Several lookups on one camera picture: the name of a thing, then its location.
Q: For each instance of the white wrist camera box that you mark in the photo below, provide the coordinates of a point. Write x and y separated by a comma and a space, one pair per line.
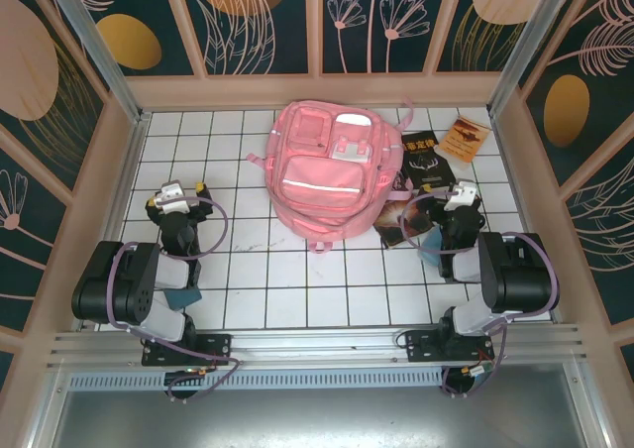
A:
171, 197
460, 195

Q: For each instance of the right aluminium frame post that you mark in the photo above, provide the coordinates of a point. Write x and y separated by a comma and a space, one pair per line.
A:
530, 36

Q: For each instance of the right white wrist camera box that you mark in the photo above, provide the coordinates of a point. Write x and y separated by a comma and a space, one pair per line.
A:
460, 195

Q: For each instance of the left aluminium frame post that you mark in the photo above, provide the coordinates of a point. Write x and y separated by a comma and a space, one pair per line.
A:
99, 46

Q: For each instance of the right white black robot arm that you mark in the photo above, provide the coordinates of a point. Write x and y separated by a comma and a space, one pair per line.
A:
520, 269

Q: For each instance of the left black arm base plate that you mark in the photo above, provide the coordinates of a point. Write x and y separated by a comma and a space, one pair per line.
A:
218, 349

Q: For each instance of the pink backpack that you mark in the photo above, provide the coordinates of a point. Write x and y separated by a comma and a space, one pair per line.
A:
317, 180

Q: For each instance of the grey metal sheet panel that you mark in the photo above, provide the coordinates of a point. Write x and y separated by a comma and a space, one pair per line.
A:
317, 420

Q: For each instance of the teal block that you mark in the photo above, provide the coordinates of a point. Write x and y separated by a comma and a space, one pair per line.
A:
183, 298
431, 251

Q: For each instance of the aluminium mounting rail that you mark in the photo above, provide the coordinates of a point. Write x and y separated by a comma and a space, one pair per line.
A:
317, 344

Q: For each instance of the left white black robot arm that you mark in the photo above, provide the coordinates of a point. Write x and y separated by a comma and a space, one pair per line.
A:
109, 289

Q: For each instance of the orange book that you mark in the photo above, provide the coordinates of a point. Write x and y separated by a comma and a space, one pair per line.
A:
465, 138

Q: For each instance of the aluminium frame post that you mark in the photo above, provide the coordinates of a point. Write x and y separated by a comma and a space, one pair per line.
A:
530, 36
99, 46

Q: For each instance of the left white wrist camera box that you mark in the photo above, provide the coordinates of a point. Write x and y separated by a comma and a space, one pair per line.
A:
171, 197

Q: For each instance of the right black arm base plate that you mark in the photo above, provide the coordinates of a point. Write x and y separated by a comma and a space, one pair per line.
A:
421, 346

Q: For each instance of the dark sunset cover book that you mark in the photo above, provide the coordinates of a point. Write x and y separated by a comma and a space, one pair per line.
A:
396, 220

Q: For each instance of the black book with antlers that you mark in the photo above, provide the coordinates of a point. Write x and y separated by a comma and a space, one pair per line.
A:
426, 160

